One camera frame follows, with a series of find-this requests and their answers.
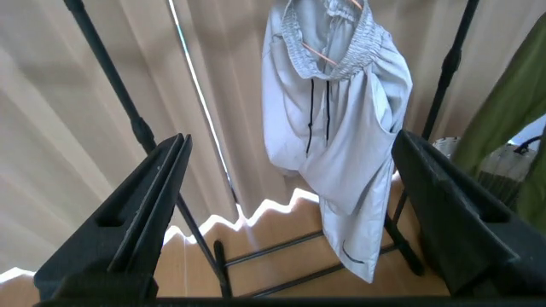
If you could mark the green garment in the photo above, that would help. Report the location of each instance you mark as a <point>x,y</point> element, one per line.
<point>507,106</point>

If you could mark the black clothes rack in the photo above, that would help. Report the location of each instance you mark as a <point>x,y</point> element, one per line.
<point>111,72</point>

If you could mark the pale grey shorts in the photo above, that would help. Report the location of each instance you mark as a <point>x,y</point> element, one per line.
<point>341,128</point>

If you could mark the pink clothes hanger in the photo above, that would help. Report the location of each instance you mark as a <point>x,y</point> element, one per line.
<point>320,53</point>

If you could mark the white laundry basket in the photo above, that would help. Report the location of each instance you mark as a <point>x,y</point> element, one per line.
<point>499,170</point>

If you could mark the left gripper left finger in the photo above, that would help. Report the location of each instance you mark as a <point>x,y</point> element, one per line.
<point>128,226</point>

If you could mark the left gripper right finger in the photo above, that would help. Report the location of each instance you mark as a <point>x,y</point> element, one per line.
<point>465,230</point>

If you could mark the beige curtain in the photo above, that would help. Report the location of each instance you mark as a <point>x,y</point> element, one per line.
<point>64,106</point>

